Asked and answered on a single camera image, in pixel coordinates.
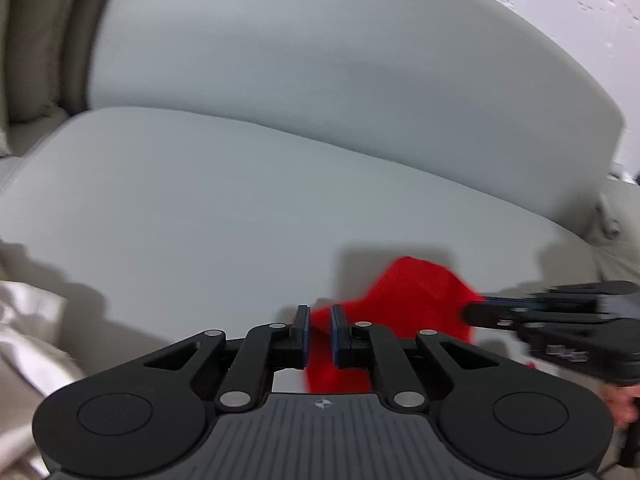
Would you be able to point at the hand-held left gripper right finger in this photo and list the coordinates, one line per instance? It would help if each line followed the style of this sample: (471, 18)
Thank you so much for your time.
(337, 335)

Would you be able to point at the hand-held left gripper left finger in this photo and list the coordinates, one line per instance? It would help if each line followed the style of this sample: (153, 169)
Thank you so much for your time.
(302, 335)

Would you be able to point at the white garment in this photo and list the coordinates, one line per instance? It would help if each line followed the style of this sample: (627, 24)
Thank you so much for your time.
(30, 340)

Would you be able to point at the red pants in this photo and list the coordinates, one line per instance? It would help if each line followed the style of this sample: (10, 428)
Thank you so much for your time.
(415, 300)

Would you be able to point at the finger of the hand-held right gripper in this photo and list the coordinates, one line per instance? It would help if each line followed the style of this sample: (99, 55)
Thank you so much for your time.
(487, 315)
(505, 300)

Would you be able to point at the grey sofa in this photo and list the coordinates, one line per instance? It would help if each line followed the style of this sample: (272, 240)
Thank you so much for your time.
(250, 185)

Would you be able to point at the person's right hand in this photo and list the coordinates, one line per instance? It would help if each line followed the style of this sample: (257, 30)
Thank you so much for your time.
(622, 405)

